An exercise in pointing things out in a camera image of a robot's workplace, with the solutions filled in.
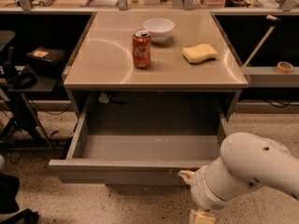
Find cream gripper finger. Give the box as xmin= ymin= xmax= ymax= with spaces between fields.
xmin=178 ymin=170 xmax=194 ymax=185

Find grey top drawer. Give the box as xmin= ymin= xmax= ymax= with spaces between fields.
xmin=50 ymin=93 xmax=227 ymax=186

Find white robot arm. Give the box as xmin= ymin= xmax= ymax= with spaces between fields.
xmin=178 ymin=133 xmax=299 ymax=224

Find grey drawer cabinet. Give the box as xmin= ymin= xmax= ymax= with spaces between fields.
xmin=64 ymin=9 xmax=249 ymax=119

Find grey low shelf right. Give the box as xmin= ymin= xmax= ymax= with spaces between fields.
xmin=241 ymin=66 xmax=299 ymax=88

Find yellow sponge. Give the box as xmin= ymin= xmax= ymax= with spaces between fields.
xmin=182 ymin=44 xmax=218 ymax=63

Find roll of tape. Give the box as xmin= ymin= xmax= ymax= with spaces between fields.
xmin=277 ymin=62 xmax=293 ymax=75

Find red cola can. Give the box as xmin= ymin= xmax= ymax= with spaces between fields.
xmin=133 ymin=29 xmax=151 ymax=68

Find white bowl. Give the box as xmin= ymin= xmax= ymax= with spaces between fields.
xmin=143 ymin=18 xmax=175 ymax=44

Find black object on floor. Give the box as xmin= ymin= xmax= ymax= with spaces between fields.
xmin=0 ymin=209 xmax=39 ymax=224

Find black side table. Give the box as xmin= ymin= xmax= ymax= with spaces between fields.
xmin=1 ymin=65 xmax=59 ymax=148

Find black bag on side table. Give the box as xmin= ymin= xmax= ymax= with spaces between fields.
xmin=26 ymin=46 xmax=67 ymax=77

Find black headphones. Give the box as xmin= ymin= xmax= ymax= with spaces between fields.
xmin=9 ymin=72 xmax=37 ymax=89

